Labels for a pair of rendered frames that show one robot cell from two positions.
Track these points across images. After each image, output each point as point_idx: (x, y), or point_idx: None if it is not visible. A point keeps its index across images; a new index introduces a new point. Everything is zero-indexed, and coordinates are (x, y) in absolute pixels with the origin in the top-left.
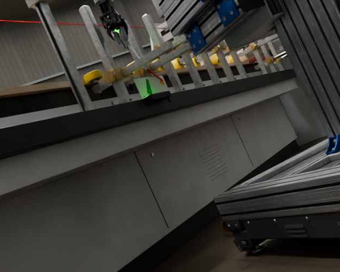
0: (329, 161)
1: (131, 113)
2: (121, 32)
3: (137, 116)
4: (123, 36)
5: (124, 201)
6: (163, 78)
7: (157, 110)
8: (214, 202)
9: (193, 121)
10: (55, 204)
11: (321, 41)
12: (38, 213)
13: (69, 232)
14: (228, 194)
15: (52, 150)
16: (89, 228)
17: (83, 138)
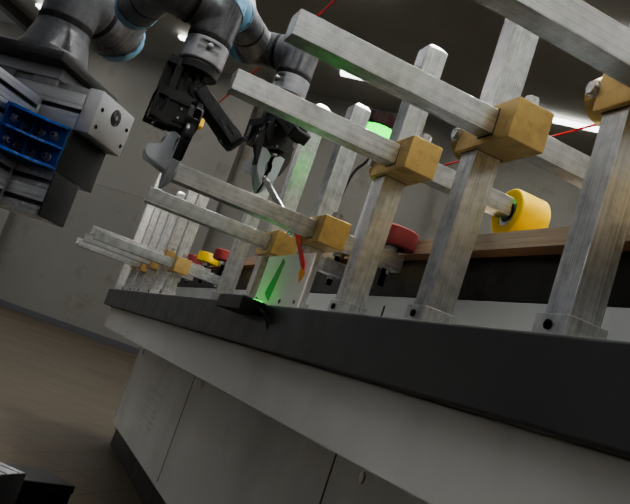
0: None
1: (218, 322)
2: (245, 163)
3: (217, 332)
4: (244, 171)
5: (273, 503)
6: (312, 262)
7: (240, 336)
8: (23, 480)
9: (308, 423)
10: (243, 423)
11: None
12: (233, 419)
13: (229, 466)
14: None
15: (184, 335)
16: (237, 485)
17: (199, 336)
